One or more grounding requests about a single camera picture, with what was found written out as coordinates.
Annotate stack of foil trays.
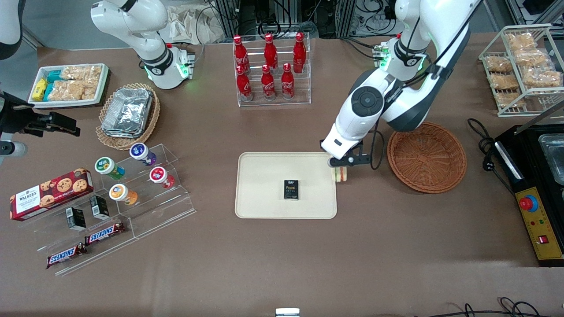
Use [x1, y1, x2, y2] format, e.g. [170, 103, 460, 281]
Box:
[101, 88, 153, 139]

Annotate beige rectangular tray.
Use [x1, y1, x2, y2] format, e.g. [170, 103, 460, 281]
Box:
[234, 152, 338, 220]

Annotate grey metal bar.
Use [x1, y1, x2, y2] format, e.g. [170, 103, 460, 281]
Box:
[513, 101, 564, 135]

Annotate clear bagged cracker pack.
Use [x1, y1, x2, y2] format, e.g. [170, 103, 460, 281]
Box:
[505, 33, 537, 52]
[522, 68, 563, 88]
[496, 92, 527, 109]
[513, 48, 549, 67]
[489, 73, 519, 91]
[485, 55, 514, 74]

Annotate red cola bottle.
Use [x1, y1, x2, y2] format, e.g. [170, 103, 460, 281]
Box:
[261, 64, 277, 100]
[263, 33, 278, 71]
[236, 65, 254, 102]
[233, 35, 250, 74]
[281, 63, 295, 100]
[293, 32, 307, 74]

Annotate white wire rack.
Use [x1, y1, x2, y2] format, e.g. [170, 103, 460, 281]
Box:
[479, 24, 564, 118]

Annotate red lid cup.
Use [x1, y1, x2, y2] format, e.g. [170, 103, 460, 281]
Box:
[149, 166, 175, 189]

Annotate green lid cup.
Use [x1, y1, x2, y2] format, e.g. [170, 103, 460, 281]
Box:
[95, 157, 126, 181]

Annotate brown wicker basket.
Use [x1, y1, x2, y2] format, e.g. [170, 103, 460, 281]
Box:
[387, 122, 468, 194]

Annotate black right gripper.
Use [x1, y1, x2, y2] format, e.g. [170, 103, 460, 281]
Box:
[0, 92, 81, 138]

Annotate clear acrylic stepped snack stand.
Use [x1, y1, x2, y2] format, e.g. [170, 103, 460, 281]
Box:
[18, 194, 137, 277]

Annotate clear acrylic stepped cup stand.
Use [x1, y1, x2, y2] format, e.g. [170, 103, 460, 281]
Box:
[99, 143, 197, 239]

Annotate small black carton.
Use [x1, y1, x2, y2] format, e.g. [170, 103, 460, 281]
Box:
[89, 195, 110, 220]
[66, 207, 87, 232]

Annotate yellow snack packet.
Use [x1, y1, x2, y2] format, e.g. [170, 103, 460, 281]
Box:
[32, 78, 48, 102]

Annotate red Walkers cookie box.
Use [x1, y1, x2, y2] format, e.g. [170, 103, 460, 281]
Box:
[10, 168, 94, 221]

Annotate beige cloth bags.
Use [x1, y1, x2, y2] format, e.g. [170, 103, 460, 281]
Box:
[164, 4, 226, 44]

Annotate orange lid cup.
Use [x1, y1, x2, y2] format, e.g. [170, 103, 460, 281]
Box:
[109, 184, 138, 206]

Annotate purple lid cup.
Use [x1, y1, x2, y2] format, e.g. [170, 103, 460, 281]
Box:
[129, 143, 157, 167]

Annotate yellow emergency stop control box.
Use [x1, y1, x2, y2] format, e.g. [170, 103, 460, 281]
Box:
[515, 187, 564, 262]

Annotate black power cable with plug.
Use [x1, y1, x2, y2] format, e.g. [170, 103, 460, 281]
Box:
[467, 118, 516, 195]

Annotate black floor cable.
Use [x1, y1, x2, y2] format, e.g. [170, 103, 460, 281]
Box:
[414, 297, 549, 317]

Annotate black equipment rack with cables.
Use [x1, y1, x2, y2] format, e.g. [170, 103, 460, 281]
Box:
[211, 0, 399, 39]

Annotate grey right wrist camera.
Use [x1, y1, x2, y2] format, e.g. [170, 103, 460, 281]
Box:
[0, 141, 28, 158]

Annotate light wicker basket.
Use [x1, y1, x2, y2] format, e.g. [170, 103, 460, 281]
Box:
[96, 83, 161, 151]

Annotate steel container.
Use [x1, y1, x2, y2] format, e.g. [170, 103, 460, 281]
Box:
[538, 133, 564, 186]

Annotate clear acrylic bottle rack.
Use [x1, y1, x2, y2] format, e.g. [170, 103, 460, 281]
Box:
[233, 33, 312, 107]

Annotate white snack tray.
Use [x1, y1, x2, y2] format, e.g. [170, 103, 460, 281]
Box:
[28, 63, 109, 109]

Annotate Snickers chocolate bar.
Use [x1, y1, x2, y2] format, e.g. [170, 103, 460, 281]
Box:
[46, 243, 87, 269]
[85, 221, 126, 246]

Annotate black appliance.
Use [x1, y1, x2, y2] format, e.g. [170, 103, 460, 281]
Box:
[493, 124, 564, 268]

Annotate black base cable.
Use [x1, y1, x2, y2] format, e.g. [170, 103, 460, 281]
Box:
[338, 37, 385, 60]

